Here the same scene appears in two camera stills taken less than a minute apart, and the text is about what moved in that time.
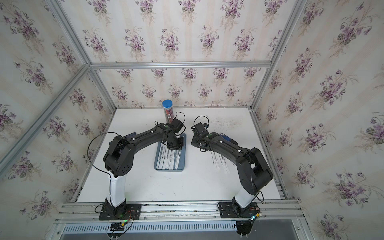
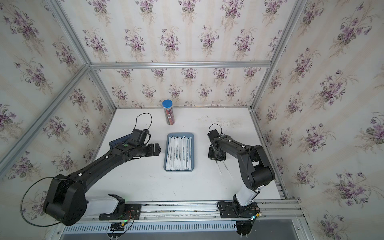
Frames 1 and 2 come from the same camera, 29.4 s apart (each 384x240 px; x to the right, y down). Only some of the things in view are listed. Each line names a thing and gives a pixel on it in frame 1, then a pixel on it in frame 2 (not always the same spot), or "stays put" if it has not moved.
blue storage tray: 181,165 to 180,135
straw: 163,159 to 171,153
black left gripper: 179,147 to 151,152
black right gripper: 192,142 to 221,157
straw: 160,156 to 168,157
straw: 165,159 to 173,160
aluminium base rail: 181,213 stays put
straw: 178,160 to 184,153
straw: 215,161 to 190,153
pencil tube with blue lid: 167,106 stays put
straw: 175,155 to 181,154
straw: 171,164 to 178,168
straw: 168,159 to 177,153
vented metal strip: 153,227 stays put
